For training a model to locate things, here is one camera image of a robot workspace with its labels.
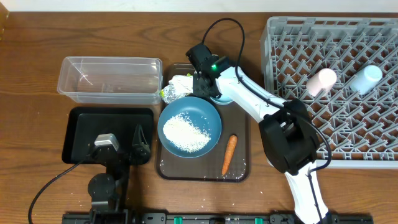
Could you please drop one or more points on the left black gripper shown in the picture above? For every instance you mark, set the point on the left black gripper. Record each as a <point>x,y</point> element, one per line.
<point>144,153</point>

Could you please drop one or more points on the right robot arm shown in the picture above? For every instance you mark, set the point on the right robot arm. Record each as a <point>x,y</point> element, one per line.
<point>289,138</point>

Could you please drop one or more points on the pile of white rice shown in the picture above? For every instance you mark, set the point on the pile of white rice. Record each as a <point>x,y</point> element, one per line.
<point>183,134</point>

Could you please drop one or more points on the crumpled foil wrapper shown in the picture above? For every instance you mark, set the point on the crumpled foil wrapper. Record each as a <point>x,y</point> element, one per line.
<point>179,86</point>

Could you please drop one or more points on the black plastic tray bin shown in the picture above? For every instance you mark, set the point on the black plastic tray bin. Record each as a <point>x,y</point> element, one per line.
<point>85,124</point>

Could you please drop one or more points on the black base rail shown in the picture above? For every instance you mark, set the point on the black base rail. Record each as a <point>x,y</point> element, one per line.
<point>153,218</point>

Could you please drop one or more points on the grey dishwasher rack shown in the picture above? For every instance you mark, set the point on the grey dishwasher rack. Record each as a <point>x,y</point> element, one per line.
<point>361,129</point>

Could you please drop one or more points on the orange carrot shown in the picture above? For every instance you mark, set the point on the orange carrot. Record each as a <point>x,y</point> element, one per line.
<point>231,145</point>

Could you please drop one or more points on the clear plastic bin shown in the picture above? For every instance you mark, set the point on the clear plastic bin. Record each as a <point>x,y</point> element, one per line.
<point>111,80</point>

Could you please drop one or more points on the light blue cup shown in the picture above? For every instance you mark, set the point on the light blue cup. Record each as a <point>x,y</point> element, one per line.
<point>366,79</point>

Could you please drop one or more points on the dark blue plate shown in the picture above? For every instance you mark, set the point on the dark blue plate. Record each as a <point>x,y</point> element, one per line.
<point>202,114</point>

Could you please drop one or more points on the brown serving tray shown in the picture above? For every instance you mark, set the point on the brown serving tray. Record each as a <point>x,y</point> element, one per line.
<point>234,121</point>

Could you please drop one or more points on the light blue bowl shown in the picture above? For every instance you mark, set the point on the light blue bowl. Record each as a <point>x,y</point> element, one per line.
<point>223,100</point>

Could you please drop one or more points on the pink white cup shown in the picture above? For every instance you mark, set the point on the pink white cup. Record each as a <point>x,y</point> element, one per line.
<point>322,81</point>

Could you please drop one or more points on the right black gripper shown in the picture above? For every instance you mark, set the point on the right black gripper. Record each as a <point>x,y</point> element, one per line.
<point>197,89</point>

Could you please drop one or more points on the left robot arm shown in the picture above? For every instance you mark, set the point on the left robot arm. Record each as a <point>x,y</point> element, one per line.
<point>108,190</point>

